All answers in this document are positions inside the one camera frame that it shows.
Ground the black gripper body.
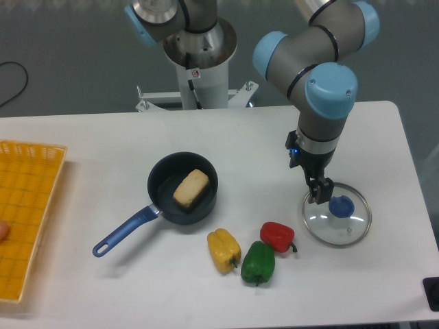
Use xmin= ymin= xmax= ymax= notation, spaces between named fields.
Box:
xmin=285 ymin=130 xmax=335 ymax=180

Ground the glass pot lid blue knob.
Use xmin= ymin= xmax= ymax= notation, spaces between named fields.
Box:
xmin=301 ymin=182 xmax=372 ymax=248

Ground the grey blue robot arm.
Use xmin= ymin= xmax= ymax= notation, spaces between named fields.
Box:
xmin=125 ymin=1 xmax=380 ymax=204

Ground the fingertip at left edge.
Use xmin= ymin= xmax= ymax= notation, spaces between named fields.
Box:
xmin=0 ymin=221 xmax=10 ymax=242

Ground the red bell pepper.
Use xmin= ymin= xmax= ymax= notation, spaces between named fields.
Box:
xmin=260 ymin=221 xmax=298 ymax=253

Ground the green bell pepper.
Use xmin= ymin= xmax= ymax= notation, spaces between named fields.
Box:
xmin=241 ymin=241 xmax=275 ymax=286

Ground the yellow bell pepper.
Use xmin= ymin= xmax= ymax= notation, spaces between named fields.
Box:
xmin=207 ymin=228 xmax=241 ymax=275

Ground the beige bread loaf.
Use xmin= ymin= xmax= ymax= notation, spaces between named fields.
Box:
xmin=173 ymin=169 xmax=210 ymax=210

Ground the black device at table edge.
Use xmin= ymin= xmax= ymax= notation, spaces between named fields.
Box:
xmin=423 ymin=277 xmax=439 ymax=312

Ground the yellow woven basket tray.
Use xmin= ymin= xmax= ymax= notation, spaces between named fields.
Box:
xmin=1 ymin=140 xmax=68 ymax=304

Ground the dark saucepan blue handle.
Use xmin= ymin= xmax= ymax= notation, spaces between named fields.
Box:
xmin=93 ymin=151 xmax=218 ymax=257

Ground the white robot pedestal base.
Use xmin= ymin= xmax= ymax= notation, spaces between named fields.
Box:
xmin=136 ymin=18 xmax=259 ymax=112

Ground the black cable on pedestal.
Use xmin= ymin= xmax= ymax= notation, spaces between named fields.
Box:
xmin=185 ymin=51 xmax=204 ymax=110

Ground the black cable on floor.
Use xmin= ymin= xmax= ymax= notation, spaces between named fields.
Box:
xmin=0 ymin=61 xmax=29 ymax=108

